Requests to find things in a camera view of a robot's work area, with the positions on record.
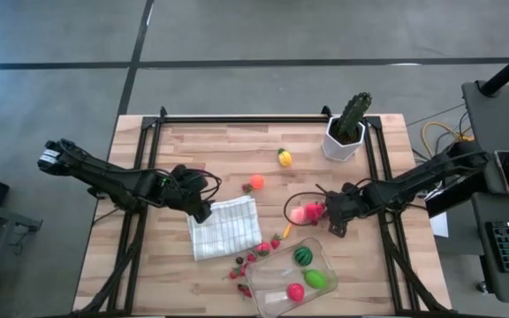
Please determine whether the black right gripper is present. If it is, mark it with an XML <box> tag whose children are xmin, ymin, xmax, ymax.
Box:
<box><xmin>324</xmin><ymin>192</ymin><xmax>361</xmax><ymax>239</ymax></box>

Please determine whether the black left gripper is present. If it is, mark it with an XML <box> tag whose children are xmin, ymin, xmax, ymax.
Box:
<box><xmin>163</xmin><ymin>178</ymin><xmax>214</xmax><ymax>224</ymax></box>

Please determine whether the white checked dish towel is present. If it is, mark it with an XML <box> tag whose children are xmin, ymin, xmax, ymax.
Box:
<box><xmin>186</xmin><ymin>195</ymin><xmax>263</xmax><ymax>261</ymax></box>

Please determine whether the pink toy peach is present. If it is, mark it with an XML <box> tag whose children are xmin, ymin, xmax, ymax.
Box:
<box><xmin>288</xmin><ymin>206</ymin><xmax>308</xmax><ymax>226</ymax></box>

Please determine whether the green toy watermelon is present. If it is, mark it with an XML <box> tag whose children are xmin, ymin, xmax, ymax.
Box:
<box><xmin>292</xmin><ymin>246</ymin><xmax>314</xmax><ymax>268</ymax></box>

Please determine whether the green toy fruit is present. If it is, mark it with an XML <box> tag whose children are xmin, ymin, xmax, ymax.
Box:
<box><xmin>302</xmin><ymin>268</ymin><xmax>329</xmax><ymax>291</ymax></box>

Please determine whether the smooth red toy fruit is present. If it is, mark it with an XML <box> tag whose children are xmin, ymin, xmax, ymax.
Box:
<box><xmin>285</xmin><ymin>282</ymin><xmax>307</xmax><ymax>304</ymax></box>

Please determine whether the clear plastic tupperware container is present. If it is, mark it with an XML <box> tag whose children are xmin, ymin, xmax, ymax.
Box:
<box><xmin>244</xmin><ymin>237</ymin><xmax>339</xmax><ymax>318</ymax></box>

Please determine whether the white plant pot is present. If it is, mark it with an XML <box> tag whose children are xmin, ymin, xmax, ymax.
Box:
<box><xmin>322</xmin><ymin>115</ymin><xmax>367</xmax><ymax>163</ymax></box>

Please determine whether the white paper sheet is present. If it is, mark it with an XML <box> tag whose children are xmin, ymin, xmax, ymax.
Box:
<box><xmin>429</xmin><ymin>211</ymin><xmax>451</xmax><ymax>239</ymax></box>

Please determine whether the green cactus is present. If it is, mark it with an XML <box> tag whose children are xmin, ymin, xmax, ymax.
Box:
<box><xmin>336</xmin><ymin>91</ymin><xmax>373</xmax><ymax>140</ymax></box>

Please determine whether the black desk beam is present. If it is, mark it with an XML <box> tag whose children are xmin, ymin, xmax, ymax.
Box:
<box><xmin>424</xmin><ymin>176</ymin><xmax>490</xmax><ymax>220</ymax></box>

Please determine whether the grey desk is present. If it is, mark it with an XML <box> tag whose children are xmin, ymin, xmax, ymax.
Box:
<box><xmin>460</xmin><ymin>79</ymin><xmax>509</xmax><ymax>196</ymax></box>
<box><xmin>470</xmin><ymin>192</ymin><xmax>509</xmax><ymax>307</ymax></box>

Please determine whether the black pole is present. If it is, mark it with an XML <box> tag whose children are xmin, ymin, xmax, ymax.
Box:
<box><xmin>478</xmin><ymin>41</ymin><xmax>509</xmax><ymax>98</ymax></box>

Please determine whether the black left camera cable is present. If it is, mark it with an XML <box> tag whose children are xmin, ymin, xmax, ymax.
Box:
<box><xmin>165</xmin><ymin>167</ymin><xmax>223</xmax><ymax>201</ymax></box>

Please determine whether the black camera cable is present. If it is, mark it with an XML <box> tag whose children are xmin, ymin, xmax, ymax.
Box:
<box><xmin>165</xmin><ymin>167</ymin><xmax>223</xmax><ymax>201</ymax></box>
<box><xmin>283</xmin><ymin>191</ymin><xmax>327</xmax><ymax>227</ymax></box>

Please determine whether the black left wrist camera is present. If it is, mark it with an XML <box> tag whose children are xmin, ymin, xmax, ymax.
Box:
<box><xmin>172</xmin><ymin>163</ymin><xmax>209</xmax><ymax>186</ymax></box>

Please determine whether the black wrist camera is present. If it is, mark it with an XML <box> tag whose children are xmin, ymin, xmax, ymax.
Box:
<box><xmin>341</xmin><ymin>180</ymin><xmax>366</xmax><ymax>198</ymax></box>
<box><xmin>172</xmin><ymin>163</ymin><xmax>209</xmax><ymax>186</ymax></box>

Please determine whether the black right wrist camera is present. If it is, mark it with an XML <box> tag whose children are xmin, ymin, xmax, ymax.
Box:
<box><xmin>341</xmin><ymin>180</ymin><xmax>366</xmax><ymax>198</ymax></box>

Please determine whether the black right camera cable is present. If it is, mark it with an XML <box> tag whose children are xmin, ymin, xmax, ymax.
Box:
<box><xmin>283</xmin><ymin>191</ymin><xmax>327</xmax><ymax>227</ymax></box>

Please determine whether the black aluminium table frame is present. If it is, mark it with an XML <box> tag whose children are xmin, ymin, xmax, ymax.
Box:
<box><xmin>72</xmin><ymin>105</ymin><xmax>453</xmax><ymax>318</ymax></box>

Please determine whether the yellow cable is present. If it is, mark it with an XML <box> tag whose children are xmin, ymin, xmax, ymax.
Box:
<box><xmin>421</xmin><ymin>121</ymin><xmax>476</xmax><ymax>156</ymax></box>

